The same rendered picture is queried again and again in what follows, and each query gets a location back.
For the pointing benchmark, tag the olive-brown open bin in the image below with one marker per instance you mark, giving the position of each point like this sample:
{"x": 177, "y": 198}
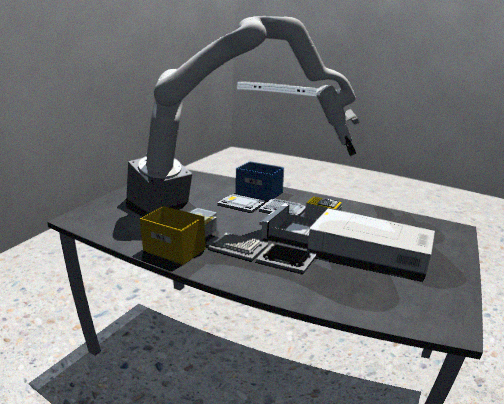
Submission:
{"x": 179, "y": 246}

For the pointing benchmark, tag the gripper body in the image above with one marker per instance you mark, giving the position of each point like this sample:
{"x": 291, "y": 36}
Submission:
{"x": 342, "y": 131}

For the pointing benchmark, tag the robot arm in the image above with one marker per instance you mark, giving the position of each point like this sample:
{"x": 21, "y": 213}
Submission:
{"x": 174, "y": 86}

